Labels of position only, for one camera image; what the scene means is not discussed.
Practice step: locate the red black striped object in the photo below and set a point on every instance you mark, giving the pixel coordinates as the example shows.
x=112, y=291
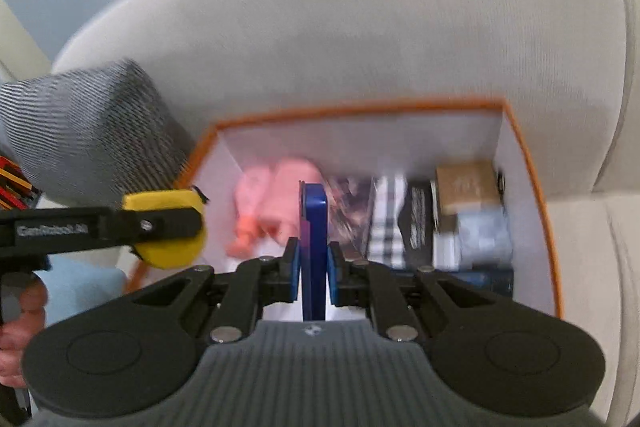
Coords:
x=15, y=182

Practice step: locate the beige fabric sofa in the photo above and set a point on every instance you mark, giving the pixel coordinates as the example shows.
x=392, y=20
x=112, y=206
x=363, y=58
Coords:
x=350, y=7

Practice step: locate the houndstooth pillow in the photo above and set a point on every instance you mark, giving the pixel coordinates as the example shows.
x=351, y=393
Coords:
x=85, y=132

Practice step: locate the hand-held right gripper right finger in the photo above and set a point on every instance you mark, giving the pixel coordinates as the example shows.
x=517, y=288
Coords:
x=334, y=274

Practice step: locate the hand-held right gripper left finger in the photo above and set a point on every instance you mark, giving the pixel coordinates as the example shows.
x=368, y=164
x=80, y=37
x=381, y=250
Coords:
x=294, y=272

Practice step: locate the blue red toothpaste box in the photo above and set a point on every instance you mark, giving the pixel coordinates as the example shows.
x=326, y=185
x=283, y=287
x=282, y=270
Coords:
x=314, y=227

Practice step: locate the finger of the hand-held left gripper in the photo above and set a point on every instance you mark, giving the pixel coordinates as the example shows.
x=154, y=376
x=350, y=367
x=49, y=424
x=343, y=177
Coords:
x=165, y=227

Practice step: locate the small grey cube box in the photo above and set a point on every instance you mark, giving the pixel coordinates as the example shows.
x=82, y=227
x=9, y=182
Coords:
x=480, y=232

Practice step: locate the orange cardboard box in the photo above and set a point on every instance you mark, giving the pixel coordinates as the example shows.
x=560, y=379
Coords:
x=350, y=142

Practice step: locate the plaid pouch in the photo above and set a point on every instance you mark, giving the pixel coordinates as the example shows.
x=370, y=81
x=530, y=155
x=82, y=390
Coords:
x=385, y=227

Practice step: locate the light blue pillow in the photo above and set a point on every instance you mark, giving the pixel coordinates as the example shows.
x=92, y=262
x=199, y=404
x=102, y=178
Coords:
x=80, y=292

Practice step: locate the yellow tape measure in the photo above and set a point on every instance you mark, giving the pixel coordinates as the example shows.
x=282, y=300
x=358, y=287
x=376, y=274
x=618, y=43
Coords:
x=170, y=257

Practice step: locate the clear plastic packet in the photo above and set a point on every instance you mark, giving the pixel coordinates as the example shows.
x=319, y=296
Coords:
x=350, y=207

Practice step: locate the person's left hand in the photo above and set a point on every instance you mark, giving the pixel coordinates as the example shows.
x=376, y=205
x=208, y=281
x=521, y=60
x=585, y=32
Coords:
x=20, y=347

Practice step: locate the black case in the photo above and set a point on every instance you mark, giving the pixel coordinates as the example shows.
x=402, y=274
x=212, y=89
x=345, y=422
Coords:
x=417, y=222

